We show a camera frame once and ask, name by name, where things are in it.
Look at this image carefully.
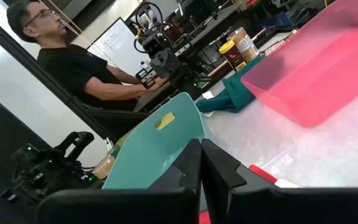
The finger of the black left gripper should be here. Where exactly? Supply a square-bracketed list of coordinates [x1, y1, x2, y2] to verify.
[141, 76, 158, 90]
[135, 67, 151, 83]

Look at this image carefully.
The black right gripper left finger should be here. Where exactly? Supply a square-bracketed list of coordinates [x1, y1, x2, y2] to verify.
[35, 139, 202, 224]

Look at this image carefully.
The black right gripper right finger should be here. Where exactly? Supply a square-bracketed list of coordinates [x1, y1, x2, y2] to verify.
[201, 138, 358, 224]

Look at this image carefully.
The yellow-lid spice jar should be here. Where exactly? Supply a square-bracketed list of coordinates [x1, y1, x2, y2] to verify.
[218, 40, 247, 72]

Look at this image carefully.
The grey desk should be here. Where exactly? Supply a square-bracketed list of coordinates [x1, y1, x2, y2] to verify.
[134, 77, 183, 113]

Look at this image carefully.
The red cloth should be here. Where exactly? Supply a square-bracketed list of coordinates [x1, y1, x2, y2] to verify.
[199, 164, 301, 224]

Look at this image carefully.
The white whiteboard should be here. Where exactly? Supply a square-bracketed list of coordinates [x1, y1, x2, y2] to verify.
[87, 17, 150, 77]

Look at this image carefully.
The cluttered background workbench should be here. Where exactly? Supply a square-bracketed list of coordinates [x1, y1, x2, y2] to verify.
[166, 0, 332, 75]

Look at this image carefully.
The teal plastic bin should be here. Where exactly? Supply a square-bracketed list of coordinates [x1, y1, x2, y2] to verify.
[103, 92, 206, 190]

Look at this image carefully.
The person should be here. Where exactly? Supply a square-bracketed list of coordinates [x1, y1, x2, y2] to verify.
[6, 0, 170, 111]

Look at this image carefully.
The dark green cloth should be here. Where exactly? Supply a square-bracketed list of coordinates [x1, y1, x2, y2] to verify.
[196, 55, 265, 118]

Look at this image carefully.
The white table cover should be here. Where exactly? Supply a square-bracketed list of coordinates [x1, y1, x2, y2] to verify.
[197, 30, 358, 189]

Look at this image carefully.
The black partition panel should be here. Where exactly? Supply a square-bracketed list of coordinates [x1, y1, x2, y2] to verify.
[0, 101, 53, 200]

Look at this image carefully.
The pink plastic tray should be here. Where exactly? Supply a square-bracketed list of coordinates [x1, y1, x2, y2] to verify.
[241, 0, 358, 128]

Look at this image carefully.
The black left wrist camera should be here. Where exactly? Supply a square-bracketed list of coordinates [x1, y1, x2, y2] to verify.
[141, 34, 163, 58]

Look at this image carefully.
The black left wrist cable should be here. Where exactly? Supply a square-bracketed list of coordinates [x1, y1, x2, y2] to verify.
[134, 1, 165, 54]

